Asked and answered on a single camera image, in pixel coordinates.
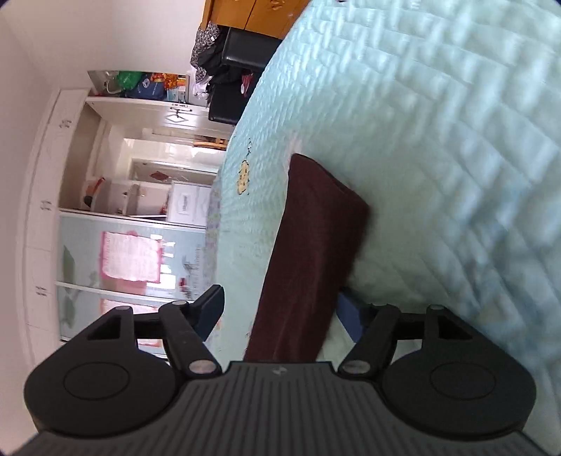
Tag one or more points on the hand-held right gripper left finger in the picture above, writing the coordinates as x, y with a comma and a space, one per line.
209, 309

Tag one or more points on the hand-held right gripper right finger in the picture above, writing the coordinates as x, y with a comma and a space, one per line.
349, 316

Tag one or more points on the dark maroon garment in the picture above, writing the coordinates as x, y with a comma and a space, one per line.
307, 263

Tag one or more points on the black chair with dark clothes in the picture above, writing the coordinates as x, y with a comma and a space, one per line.
239, 70

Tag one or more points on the pink bordered poster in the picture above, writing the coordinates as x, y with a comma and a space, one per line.
131, 258

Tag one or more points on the white labelled box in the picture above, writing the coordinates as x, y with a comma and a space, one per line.
188, 204

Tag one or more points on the white wardrobe with glass doors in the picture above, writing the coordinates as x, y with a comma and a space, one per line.
70, 245

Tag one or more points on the light green quilted blanket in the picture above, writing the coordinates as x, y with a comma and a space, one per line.
438, 153

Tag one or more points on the blue bag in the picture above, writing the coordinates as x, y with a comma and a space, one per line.
149, 89

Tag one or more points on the orange red box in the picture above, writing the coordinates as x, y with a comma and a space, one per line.
168, 81

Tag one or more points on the green bag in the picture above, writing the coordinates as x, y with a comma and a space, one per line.
129, 81

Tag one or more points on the floral patterned garment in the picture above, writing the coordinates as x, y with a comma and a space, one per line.
204, 48

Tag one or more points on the wooden cabinet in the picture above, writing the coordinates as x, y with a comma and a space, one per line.
250, 13

